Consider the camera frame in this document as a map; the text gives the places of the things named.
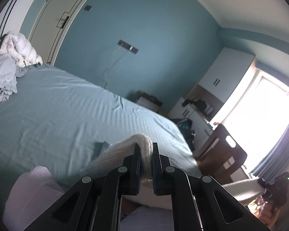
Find dark clothes pile on floor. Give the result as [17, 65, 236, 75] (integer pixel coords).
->
[171, 118, 195, 151]

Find white bedroom door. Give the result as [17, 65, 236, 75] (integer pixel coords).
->
[29, 0, 87, 65]

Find black bedside box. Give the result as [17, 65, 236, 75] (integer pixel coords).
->
[136, 91, 163, 113]

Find white knitted sweater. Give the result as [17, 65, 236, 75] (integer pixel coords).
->
[80, 134, 265, 210]

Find light blue bed sheet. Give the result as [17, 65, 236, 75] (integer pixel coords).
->
[0, 63, 203, 198]

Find dark wall light switch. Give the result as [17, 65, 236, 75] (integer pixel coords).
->
[84, 5, 92, 11]

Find white puffy duvet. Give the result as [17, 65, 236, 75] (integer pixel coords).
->
[0, 31, 43, 67]

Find white low drawer cabinet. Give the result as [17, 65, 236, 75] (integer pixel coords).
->
[168, 98, 213, 150]

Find white wall cabinet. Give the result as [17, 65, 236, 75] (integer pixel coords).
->
[199, 48, 255, 103]

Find black bag on cabinet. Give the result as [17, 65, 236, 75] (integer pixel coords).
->
[182, 99, 207, 111]

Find blue window curtain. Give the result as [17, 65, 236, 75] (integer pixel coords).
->
[251, 125, 289, 182]

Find lilac sleeved forearm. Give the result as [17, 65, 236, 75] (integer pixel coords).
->
[2, 166, 65, 230]

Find black wall socket strip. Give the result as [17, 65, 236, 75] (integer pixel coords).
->
[117, 40, 139, 54]

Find brown wooden chair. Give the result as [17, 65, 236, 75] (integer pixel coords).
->
[194, 124, 247, 185]

